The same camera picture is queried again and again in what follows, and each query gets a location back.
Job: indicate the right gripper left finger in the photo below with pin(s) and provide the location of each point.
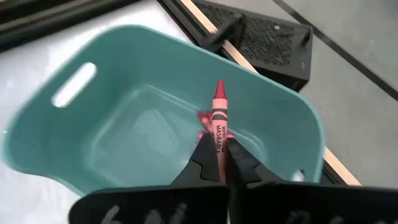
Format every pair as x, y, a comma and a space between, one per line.
149, 205

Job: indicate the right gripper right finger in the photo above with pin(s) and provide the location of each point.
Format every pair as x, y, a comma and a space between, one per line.
295, 205

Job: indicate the teal plastic bin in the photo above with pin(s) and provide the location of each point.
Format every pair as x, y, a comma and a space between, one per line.
140, 130

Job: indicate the black clamp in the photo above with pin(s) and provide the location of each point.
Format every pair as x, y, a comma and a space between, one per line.
227, 31

